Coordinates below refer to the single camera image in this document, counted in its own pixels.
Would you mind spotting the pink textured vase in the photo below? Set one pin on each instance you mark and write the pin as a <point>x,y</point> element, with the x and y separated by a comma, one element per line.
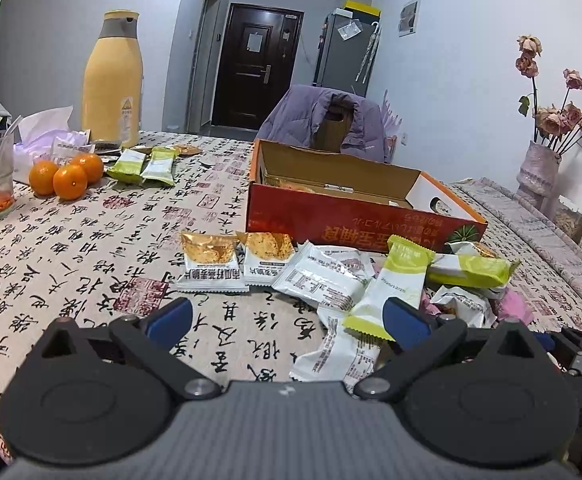
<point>538,175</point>

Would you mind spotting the purple padded jacket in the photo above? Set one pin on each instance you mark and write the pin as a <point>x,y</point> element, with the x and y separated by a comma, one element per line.
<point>291,115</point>

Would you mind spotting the dried pink roses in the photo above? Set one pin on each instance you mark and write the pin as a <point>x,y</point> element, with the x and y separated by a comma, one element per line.
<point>553,120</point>

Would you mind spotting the gold and white snack packet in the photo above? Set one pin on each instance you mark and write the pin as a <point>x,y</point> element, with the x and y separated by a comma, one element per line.
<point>266,255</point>
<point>211,260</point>

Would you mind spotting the green and white snack packet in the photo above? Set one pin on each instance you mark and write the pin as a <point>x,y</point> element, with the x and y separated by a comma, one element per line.
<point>471,270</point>
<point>127,165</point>
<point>160,166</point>
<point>391,285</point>

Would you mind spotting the white printed snack packet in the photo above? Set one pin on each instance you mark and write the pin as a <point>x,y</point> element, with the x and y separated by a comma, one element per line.
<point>321,275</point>
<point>341,355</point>

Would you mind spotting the clear jar of nuts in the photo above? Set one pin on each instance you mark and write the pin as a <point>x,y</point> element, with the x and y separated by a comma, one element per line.
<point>571,220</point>

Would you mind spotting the white plastic spoon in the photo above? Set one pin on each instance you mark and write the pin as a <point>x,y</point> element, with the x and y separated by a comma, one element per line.
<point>10,137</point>

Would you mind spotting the white folded umbrella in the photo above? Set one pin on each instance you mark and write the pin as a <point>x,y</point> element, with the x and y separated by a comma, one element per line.
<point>368,52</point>

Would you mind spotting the clear plastic bag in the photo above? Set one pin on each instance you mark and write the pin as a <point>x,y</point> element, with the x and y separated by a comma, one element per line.
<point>349,31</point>

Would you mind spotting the small white packet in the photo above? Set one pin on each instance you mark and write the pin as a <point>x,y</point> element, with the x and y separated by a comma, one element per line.
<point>71,150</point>

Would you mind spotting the grey refrigerator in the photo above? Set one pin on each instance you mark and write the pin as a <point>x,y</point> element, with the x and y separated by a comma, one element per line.
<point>341,60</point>

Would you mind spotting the wall picture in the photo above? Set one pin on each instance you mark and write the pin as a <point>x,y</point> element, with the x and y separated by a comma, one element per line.
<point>409,17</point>

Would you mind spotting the pink snack packet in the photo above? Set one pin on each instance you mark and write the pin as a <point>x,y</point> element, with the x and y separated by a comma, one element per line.
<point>513,306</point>

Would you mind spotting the dark flat packet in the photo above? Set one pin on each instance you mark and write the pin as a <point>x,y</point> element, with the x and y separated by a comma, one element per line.
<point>105,147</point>

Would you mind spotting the pale pink rack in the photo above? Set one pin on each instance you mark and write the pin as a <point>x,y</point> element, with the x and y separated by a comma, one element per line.
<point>391,125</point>

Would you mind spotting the orange cardboard box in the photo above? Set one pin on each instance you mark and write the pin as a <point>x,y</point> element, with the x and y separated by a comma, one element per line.
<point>351,210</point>

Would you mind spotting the grey interior door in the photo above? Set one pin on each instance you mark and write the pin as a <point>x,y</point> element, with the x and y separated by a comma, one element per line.
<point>202,60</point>

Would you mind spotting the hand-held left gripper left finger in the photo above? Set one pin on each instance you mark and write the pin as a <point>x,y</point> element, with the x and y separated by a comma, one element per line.
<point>171,317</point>

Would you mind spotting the purple tissue pack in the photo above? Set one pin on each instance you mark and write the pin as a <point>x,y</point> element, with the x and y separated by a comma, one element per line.
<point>36,130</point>

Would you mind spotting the orange mandarin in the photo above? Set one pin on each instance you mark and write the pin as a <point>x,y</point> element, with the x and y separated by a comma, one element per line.
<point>70,182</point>
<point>90,166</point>
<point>42,177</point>

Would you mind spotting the yellow box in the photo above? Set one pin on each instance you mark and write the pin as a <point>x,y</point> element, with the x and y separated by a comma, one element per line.
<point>363,8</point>

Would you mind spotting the dark brown entrance door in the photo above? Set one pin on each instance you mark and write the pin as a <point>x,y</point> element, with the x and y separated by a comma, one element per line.
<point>251,75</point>

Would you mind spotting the pink quilted cloth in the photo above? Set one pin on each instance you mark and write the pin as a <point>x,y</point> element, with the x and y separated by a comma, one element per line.
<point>536,240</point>

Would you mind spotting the yellow thermos bottle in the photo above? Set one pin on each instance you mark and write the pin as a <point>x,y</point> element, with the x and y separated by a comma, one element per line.
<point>111,85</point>

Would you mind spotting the wooden chair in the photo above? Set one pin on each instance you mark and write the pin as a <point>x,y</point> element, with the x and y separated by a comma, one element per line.
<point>333,132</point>

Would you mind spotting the flat brown packet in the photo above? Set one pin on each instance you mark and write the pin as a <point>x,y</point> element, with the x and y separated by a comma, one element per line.
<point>186,149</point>

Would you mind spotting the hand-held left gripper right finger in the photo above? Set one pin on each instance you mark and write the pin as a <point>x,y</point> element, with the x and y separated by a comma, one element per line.
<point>406,320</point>

